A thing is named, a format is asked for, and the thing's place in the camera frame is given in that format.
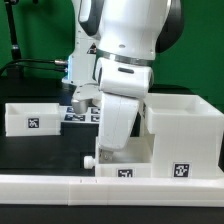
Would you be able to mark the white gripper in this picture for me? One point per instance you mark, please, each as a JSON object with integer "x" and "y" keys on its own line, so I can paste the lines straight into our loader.
{"x": 117, "y": 117}

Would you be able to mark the white front drawer tray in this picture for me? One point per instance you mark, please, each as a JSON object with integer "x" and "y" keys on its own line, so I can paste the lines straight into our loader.
{"x": 132, "y": 162}

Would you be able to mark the white drawer tray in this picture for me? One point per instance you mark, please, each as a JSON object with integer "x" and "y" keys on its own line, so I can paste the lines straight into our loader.
{"x": 132, "y": 162}
{"x": 32, "y": 119}

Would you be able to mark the white drawer cabinet box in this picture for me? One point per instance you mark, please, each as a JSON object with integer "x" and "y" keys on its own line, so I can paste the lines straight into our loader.
{"x": 185, "y": 136}

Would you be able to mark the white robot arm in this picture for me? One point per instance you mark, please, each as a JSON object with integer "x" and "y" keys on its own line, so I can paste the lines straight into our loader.
{"x": 116, "y": 42}

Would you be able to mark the white rear drawer tray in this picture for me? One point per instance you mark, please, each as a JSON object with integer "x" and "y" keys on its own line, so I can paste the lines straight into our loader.
{"x": 32, "y": 119}

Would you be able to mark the white marker tag sheet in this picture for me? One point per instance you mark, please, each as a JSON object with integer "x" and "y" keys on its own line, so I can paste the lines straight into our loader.
{"x": 90, "y": 117}

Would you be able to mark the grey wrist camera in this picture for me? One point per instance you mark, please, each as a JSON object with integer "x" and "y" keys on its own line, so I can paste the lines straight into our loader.
{"x": 84, "y": 96}

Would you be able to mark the white L-shaped fence wall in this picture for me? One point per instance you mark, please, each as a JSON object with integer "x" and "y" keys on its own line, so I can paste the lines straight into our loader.
{"x": 28, "y": 187}

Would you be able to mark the black camera stand pole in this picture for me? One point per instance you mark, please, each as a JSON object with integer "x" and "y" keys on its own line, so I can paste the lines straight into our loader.
{"x": 13, "y": 70}

